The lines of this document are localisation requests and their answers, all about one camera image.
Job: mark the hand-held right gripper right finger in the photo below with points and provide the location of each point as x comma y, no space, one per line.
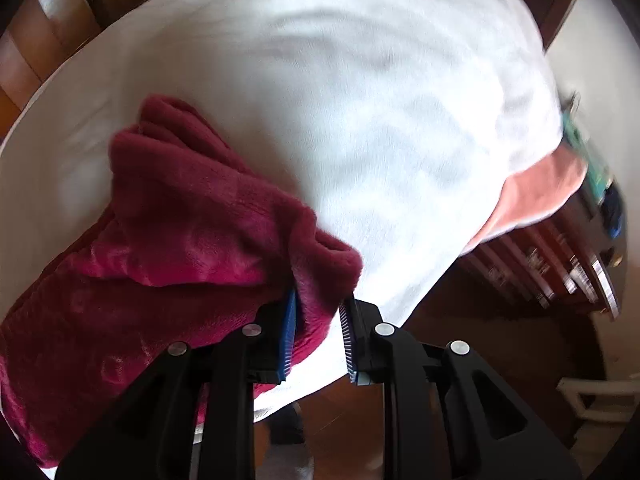
348,345

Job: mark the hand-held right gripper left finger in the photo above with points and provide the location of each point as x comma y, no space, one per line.
288,340

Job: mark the red fleece blanket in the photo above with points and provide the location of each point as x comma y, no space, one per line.
175,240

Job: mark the dark wooden headboard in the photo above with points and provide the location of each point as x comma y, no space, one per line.
530,260

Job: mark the white bed blanket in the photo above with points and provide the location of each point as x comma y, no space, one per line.
375,110

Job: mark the white plastic stool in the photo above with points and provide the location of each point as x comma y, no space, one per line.
582,397

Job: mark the pink pillow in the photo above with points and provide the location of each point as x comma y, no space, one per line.
540,190

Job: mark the blue object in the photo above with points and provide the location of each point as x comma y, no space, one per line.
613,212

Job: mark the teal box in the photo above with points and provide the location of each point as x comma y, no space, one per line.
585,150

